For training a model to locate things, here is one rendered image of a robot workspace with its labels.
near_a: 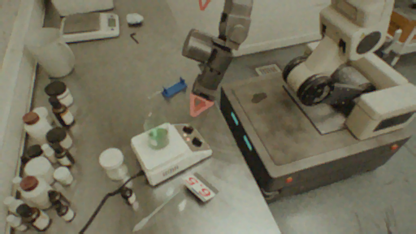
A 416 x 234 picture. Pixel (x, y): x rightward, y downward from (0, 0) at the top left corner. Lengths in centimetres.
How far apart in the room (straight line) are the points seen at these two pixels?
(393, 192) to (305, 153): 71
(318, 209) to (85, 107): 129
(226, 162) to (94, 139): 43
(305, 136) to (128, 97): 89
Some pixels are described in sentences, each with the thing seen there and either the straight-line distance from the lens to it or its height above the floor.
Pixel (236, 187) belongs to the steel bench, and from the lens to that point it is 75.
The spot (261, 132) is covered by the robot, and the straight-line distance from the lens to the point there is 137.
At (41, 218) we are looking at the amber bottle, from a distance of 77.
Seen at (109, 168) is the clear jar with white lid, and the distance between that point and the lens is 74.
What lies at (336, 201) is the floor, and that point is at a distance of 171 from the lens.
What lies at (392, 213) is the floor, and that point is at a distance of 183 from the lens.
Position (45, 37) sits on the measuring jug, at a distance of 123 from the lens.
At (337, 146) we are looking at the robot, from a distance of 144.
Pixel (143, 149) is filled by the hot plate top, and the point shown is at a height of 84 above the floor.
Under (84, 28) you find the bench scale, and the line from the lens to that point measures 138.
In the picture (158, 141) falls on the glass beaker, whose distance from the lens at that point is 68.
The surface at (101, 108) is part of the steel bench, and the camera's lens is 99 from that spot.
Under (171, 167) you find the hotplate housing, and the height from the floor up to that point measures 80.
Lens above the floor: 142
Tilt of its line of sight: 49 degrees down
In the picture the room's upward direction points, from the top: straight up
